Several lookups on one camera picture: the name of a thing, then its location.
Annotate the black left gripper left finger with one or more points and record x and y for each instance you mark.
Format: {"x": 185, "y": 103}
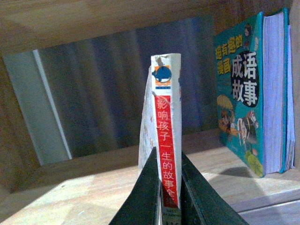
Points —
{"x": 142, "y": 205}

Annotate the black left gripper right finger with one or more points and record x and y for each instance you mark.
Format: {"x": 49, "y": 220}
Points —
{"x": 200, "y": 203}

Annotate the white paperback red spine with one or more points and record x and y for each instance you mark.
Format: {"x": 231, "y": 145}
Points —
{"x": 161, "y": 125}

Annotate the wooden bookshelf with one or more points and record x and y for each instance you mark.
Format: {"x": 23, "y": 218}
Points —
{"x": 90, "y": 190}

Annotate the thin book beside divider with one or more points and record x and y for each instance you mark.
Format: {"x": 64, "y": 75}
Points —
{"x": 290, "y": 109}

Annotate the dark blue curtain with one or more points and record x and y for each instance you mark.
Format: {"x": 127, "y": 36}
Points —
{"x": 98, "y": 84}

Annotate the teal hardcover comic book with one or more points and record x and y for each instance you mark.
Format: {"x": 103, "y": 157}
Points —
{"x": 252, "y": 90}

